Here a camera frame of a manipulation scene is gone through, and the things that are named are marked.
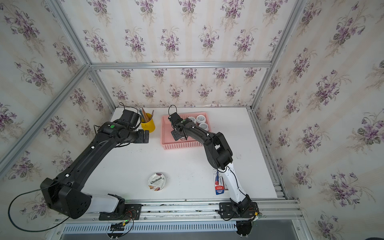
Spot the Chobani yogurt cup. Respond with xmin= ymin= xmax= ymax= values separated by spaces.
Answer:
xmin=148 ymin=173 xmax=167 ymax=192

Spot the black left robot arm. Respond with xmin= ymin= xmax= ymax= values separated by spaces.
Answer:
xmin=40 ymin=110 xmax=149 ymax=219

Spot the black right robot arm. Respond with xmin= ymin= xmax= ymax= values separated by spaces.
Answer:
xmin=168 ymin=113 xmax=253 ymax=215

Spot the pink plastic basket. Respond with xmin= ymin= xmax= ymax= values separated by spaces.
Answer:
xmin=161 ymin=112 xmax=211 ymax=150

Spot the yellow metal pencil cup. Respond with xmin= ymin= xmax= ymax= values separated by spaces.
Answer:
xmin=141 ymin=118 xmax=156 ymax=133

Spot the bundle of coloured pencils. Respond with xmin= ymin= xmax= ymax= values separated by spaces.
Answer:
xmin=138 ymin=107 xmax=153 ymax=123

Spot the small circuit board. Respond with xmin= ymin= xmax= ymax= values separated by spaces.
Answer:
xmin=110 ymin=223 xmax=126 ymax=232

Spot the white ventilation grille strip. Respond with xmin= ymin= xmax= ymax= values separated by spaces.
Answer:
xmin=63 ymin=221 xmax=237 ymax=235

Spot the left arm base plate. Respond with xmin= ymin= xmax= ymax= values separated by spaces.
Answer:
xmin=99 ymin=204 xmax=143 ymax=221

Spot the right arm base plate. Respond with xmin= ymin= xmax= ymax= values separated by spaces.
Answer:
xmin=219 ymin=200 xmax=260 ymax=219

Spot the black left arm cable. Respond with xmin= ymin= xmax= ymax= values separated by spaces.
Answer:
xmin=7 ymin=188 xmax=71 ymax=233

